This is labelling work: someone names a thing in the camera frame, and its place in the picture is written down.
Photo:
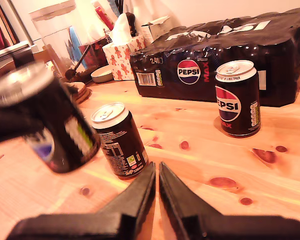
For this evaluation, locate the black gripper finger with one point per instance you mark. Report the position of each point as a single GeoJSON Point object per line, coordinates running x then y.
{"type": "Point", "coordinates": [5, 125]}
{"type": "Point", "coordinates": [185, 207]}
{"type": "Point", "coordinates": [130, 205]}

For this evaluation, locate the black Pepsi Max can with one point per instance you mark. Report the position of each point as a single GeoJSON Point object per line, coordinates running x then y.
{"type": "Point", "coordinates": [120, 140]}
{"type": "Point", "coordinates": [240, 107]}
{"type": "Point", "coordinates": [65, 140]}

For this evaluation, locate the brown round coaster stack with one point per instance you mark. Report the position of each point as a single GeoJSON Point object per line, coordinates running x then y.
{"type": "Point", "coordinates": [81, 92]}

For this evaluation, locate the black shrink-wrapped Pepsi multipack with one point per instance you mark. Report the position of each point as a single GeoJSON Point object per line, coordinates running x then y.
{"type": "Point", "coordinates": [277, 50]}

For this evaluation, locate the dark long spoon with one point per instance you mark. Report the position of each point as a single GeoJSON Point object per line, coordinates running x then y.
{"type": "Point", "coordinates": [76, 67]}

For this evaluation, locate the grey ceramic bowl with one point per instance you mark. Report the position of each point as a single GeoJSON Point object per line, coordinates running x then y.
{"type": "Point", "coordinates": [102, 75]}

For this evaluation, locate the dark red printed box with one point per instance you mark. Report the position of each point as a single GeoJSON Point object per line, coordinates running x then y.
{"type": "Point", "coordinates": [95, 55]}

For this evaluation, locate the gingerbread print tissue box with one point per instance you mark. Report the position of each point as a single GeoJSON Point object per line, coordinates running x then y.
{"type": "Point", "coordinates": [122, 60]}

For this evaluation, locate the white paper tissue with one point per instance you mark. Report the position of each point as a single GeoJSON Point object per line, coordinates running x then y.
{"type": "Point", "coordinates": [120, 30]}

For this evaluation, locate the dark brown rounded item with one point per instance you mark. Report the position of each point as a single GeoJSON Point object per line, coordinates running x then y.
{"type": "Point", "coordinates": [131, 23]}

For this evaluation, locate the small white carton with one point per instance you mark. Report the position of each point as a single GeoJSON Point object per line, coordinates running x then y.
{"type": "Point", "coordinates": [155, 27]}

